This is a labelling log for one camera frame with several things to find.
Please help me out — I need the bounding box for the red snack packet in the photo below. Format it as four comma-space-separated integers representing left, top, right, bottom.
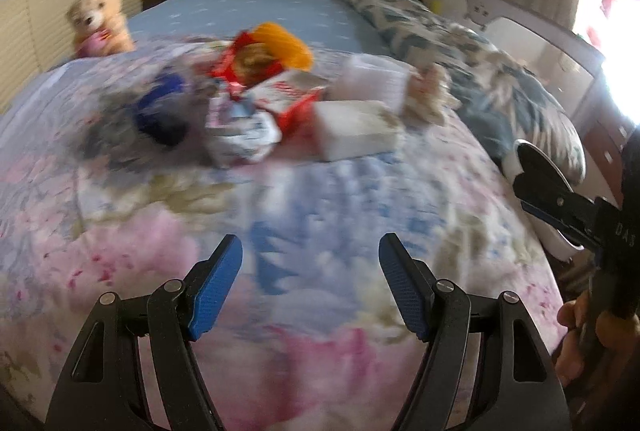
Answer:
209, 32, 284, 96

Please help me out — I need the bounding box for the white foam fruit net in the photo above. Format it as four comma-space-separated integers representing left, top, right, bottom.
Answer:
332, 53, 412, 114

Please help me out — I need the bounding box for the floral pink blue quilt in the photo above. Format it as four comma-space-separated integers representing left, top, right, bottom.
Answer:
1, 41, 562, 430

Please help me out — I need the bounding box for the beige teddy bear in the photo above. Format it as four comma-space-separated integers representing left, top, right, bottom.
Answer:
66, 0, 136, 58

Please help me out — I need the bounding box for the white foam block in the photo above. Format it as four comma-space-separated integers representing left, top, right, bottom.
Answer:
312, 100, 405, 162

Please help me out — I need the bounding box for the red white snack box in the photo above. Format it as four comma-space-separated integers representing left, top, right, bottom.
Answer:
247, 70, 330, 136

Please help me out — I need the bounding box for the person's right hand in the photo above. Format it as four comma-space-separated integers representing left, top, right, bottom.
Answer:
554, 291, 639, 388

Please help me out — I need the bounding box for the orange foam fruit net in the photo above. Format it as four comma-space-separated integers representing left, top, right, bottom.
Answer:
250, 22, 314, 72

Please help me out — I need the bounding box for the white tissue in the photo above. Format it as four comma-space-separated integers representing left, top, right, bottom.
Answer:
405, 63, 461, 126

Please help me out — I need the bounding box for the grey baby crib rail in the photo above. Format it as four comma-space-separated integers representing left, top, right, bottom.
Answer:
423, 0, 604, 130

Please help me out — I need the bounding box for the white round trash bin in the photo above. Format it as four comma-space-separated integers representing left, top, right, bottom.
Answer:
501, 139, 584, 262

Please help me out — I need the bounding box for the silver blue wrapper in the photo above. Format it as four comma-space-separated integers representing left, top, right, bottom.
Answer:
204, 95, 282, 169

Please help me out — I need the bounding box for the blue bed sheet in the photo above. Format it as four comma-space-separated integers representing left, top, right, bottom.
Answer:
128, 0, 390, 55

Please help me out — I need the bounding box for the blue white cartoon duvet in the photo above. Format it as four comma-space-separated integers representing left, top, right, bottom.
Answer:
344, 0, 587, 185

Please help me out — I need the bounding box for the red brown drawer cabinet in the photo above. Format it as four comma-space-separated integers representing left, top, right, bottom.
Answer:
582, 106, 636, 204

